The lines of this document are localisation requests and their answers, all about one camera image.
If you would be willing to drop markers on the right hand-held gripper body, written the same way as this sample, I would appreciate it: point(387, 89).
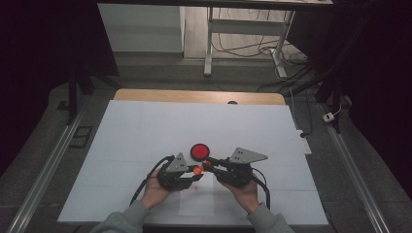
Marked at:
point(238, 173)

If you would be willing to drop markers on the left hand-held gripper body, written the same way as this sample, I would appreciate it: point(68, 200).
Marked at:
point(175, 178)

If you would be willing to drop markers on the orange stamp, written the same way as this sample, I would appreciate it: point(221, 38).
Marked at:
point(198, 169)

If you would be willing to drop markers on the round red ink pad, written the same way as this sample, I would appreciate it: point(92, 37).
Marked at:
point(199, 151)

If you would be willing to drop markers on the person's right hand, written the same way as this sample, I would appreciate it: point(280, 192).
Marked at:
point(244, 195)

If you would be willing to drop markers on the person's left hand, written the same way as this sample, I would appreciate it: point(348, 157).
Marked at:
point(155, 194)

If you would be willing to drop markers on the white paper sheet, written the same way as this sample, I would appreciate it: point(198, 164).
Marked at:
point(197, 204)

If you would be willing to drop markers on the white table cover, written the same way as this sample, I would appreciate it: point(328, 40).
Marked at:
point(155, 129)

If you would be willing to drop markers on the dark table grommet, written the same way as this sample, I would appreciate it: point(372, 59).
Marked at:
point(232, 102)

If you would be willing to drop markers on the wooden table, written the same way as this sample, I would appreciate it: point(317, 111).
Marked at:
point(194, 96)

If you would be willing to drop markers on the white power strip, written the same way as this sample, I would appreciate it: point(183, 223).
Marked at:
point(306, 147)

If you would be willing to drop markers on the black floor socket plates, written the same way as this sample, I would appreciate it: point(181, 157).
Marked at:
point(81, 136)

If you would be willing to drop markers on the white adapter plug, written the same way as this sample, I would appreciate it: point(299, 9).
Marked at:
point(328, 117)

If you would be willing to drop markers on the black stand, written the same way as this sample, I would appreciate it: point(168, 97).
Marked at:
point(336, 106)
point(73, 103)

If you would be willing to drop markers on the white cabinet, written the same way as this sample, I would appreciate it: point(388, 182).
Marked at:
point(142, 29)

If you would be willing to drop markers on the dark curtain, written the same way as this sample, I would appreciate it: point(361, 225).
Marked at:
point(382, 81)
point(32, 64)

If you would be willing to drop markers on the metal floor rail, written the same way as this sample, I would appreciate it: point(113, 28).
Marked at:
point(357, 179)
point(47, 171)

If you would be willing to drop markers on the white desk frame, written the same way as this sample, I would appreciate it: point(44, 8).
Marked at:
point(246, 26)

